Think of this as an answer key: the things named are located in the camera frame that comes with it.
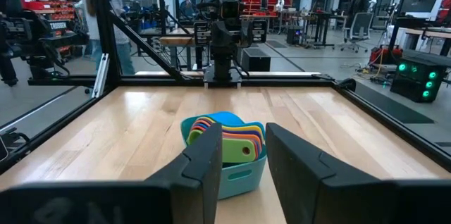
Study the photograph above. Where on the black aluminium table frame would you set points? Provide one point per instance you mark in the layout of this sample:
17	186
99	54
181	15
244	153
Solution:
105	23

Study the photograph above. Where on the grey office chair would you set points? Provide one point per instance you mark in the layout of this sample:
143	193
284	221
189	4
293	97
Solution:
359	26

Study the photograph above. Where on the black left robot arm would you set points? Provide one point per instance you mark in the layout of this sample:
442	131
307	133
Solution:
223	62

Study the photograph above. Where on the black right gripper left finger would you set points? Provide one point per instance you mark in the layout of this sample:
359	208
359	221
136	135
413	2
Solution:
183	199

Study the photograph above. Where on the red parts bin shelf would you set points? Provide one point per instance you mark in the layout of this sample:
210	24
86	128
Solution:
273	4
42	5

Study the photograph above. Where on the green measuring cup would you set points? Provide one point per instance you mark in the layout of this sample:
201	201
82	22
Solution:
232	151

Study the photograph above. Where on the silver metal bracket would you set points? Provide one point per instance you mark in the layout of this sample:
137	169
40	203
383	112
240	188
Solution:
100	76

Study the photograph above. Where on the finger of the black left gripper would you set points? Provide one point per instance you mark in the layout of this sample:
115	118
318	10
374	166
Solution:
259	32
202	34

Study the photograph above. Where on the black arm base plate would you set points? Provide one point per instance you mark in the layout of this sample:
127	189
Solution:
222	83

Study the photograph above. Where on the wooden top table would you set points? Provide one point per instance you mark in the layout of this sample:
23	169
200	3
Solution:
176	41

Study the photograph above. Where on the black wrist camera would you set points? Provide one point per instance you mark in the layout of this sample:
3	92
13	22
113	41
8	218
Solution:
230	8

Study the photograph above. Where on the wooden top workbench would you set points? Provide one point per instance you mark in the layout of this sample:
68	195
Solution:
430	34

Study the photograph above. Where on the black computer tower green lights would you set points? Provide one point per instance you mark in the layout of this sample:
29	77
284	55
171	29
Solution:
408	83

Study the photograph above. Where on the teal plastic basket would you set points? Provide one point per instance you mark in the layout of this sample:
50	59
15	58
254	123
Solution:
243	188

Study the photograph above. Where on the red box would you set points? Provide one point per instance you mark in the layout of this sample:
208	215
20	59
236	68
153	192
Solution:
385	56

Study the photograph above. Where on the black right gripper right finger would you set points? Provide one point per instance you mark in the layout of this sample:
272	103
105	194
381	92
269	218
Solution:
317	199

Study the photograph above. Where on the dark blue measuring cup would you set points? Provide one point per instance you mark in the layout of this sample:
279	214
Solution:
243	132

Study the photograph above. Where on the black background robot arm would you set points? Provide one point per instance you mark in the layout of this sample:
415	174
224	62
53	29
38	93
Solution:
21	30

